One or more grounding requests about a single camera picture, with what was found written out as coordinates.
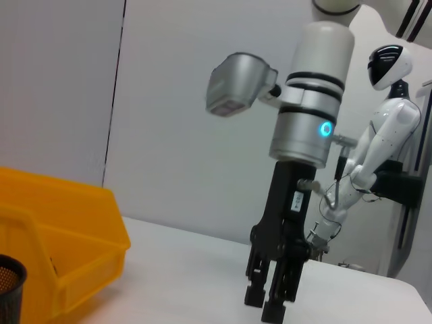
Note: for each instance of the yellow plastic bin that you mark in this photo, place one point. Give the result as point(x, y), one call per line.
point(67, 236)

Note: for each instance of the white humanoid stand pillar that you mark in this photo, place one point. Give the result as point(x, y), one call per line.
point(410, 236)

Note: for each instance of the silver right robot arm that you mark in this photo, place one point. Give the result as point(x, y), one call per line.
point(317, 67)

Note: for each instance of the white humanoid robot figure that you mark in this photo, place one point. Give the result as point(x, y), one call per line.
point(391, 128)

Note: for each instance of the black humanoid mount bracket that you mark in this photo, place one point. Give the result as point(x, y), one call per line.
point(401, 184)

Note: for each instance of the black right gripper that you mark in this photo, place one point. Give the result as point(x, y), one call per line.
point(283, 209)

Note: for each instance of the black mesh pen holder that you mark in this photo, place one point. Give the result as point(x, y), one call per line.
point(10, 290)

